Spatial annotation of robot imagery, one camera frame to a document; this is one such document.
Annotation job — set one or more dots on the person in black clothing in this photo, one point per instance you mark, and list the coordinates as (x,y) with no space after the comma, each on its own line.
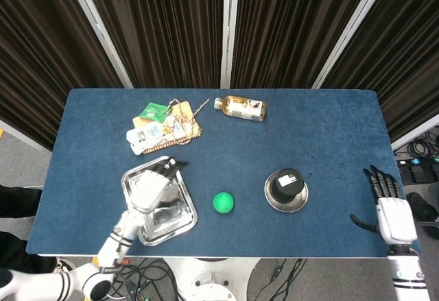
(17,253)

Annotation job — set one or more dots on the amber tea bottle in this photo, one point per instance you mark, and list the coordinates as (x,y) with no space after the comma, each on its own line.
(240,108)

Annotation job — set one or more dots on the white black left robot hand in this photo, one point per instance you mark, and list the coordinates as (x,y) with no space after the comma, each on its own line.
(149,189)

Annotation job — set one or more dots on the rectangular steel tray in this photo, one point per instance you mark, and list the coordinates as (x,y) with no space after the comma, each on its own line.
(181,191)

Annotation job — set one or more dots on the blue table mat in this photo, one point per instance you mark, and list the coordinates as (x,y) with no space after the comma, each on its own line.
(240,150)

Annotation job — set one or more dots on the white partition post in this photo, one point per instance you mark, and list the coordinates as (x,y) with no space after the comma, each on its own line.
(99,30)
(350,30)
(229,30)

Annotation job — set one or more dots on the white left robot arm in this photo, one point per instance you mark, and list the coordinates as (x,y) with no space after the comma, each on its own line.
(109,249)

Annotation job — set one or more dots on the grey seated person leg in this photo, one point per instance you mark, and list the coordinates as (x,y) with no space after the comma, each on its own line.
(435,189)

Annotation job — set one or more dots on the black power strip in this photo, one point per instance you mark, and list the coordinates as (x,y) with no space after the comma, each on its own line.
(416,161)

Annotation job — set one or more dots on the green ball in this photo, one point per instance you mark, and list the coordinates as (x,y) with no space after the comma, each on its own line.
(223,202)

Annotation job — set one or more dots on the black shoe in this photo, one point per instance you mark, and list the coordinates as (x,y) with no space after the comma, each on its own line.
(422,208)

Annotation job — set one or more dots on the dark brown curtain panel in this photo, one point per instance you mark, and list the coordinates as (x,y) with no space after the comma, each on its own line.
(161,23)
(404,57)
(34,57)
(291,23)

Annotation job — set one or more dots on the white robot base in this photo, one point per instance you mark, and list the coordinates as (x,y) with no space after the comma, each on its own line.
(209,277)

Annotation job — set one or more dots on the black cylindrical can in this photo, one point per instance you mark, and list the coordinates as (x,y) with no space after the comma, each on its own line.
(286,184)

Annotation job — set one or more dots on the woven bamboo tray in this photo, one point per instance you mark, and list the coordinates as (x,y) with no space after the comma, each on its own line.
(187,109)

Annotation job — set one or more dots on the white sneaker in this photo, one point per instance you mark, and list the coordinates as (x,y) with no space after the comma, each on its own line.
(65,266)

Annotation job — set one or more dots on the black floor pedal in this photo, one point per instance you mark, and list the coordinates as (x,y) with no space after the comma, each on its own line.
(418,175)

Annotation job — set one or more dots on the small printed snack packet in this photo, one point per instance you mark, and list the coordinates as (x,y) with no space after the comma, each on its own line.
(175,128)

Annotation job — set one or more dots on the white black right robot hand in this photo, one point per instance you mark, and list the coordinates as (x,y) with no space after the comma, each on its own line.
(398,220)

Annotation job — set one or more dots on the white snack packet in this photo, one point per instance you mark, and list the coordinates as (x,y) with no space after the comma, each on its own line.
(142,138)

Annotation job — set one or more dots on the white partition rail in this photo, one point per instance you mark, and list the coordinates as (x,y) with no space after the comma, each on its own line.
(416,132)
(24,135)

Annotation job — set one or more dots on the green snack packet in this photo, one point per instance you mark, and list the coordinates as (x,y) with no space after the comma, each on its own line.
(153,111)

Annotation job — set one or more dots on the round steel plate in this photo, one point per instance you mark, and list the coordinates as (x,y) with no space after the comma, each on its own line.
(286,206)

